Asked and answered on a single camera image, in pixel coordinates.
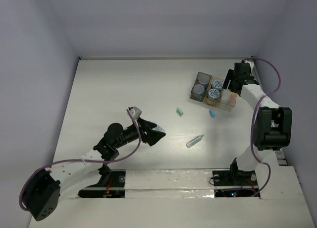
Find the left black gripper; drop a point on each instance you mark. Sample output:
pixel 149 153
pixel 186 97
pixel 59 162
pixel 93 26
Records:
pixel 144 131

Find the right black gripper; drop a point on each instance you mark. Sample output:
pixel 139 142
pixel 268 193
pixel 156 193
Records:
pixel 230 77

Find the blue pencil-shaped case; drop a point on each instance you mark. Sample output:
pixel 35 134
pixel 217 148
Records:
pixel 158 128

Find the orange pencil-shaped case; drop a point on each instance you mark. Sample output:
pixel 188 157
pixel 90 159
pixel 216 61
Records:
pixel 232 99

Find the clear plastic bin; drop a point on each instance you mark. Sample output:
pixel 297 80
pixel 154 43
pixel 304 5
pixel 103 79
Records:
pixel 223 103

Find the green eraser cap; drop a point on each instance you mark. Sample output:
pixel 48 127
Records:
pixel 179 112

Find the wooden bin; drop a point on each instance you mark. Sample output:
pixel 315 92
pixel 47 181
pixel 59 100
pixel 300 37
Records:
pixel 206 100

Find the small blue eraser cap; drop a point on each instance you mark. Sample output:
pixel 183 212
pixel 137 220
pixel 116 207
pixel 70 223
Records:
pixel 212 113

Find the dark grey plastic bin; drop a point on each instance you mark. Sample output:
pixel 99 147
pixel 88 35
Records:
pixel 195 97

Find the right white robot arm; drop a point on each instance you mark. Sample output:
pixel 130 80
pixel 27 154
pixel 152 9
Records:
pixel 271 124

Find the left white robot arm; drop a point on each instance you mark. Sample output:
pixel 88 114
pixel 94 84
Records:
pixel 48 185

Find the teal pencil-shaped case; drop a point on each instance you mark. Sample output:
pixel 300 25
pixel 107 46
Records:
pixel 194 141

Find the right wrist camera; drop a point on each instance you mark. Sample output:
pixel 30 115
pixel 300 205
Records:
pixel 250 62

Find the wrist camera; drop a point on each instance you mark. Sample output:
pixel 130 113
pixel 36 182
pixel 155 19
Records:
pixel 134 112
pixel 250 62

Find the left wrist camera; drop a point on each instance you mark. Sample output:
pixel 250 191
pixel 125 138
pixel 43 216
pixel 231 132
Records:
pixel 134 112

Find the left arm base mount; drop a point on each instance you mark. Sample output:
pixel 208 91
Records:
pixel 110 185

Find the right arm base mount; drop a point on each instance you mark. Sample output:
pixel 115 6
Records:
pixel 232 182

